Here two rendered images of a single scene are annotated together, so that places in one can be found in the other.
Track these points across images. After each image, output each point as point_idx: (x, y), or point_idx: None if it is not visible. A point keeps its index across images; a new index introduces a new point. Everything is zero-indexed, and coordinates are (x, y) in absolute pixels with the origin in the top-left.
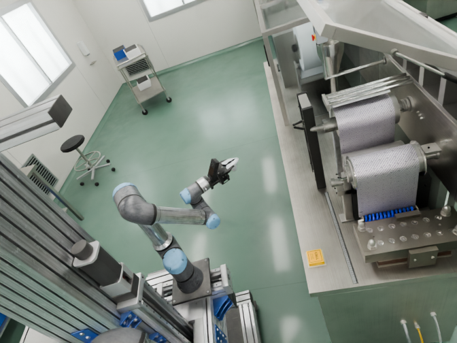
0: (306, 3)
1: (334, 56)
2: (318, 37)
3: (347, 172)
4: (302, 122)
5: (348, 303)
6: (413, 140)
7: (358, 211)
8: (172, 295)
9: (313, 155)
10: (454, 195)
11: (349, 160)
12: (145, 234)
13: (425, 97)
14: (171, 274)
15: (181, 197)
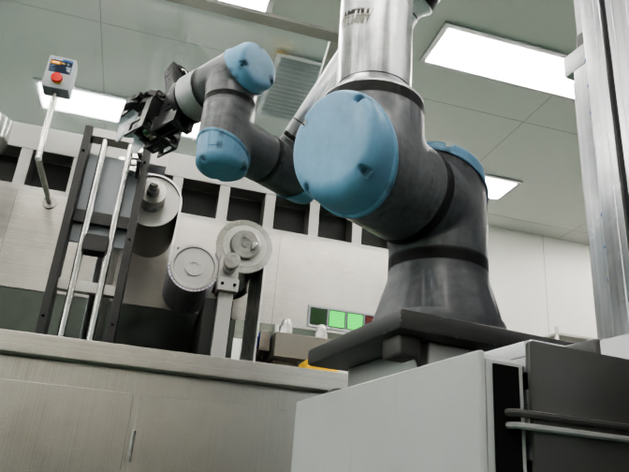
0: (271, 14)
1: (5, 145)
2: (71, 81)
3: (255, 234)
4: (142, 163)
5: None
6: None
7: (259, 320)
8: (546, 337)
9: (132, 246)
10: (270, 317)
11: (247, 220)
12: (410, 19)
13: (190, 220)
14: (487, 212)
15: (262, 53)
